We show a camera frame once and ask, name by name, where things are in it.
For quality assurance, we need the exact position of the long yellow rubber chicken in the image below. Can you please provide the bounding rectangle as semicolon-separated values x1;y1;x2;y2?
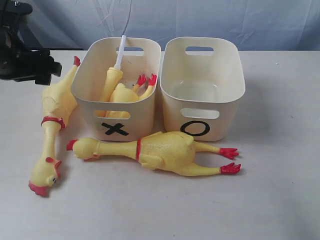
28;56;81;197

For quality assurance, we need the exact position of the broken chicken head piece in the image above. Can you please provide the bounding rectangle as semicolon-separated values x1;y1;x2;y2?
99;35;127;102

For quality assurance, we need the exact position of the broken chicken body piece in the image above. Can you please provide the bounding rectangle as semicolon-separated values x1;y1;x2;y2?
110;73;158;103

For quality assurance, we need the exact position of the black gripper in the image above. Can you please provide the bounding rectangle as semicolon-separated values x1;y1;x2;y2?
0;0;62;85

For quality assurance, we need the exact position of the plump yellow rubber chicken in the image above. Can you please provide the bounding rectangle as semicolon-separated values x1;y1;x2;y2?
66;131;241;177

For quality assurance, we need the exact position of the white backdrop cloth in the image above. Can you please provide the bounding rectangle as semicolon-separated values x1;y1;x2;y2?
18;0;320;51

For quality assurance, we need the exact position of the cream bin marked X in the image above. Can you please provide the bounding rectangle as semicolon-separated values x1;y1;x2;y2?
71;37;161;142

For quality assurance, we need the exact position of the cream bin marked O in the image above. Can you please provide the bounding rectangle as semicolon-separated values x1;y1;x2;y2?
159;36;246;142

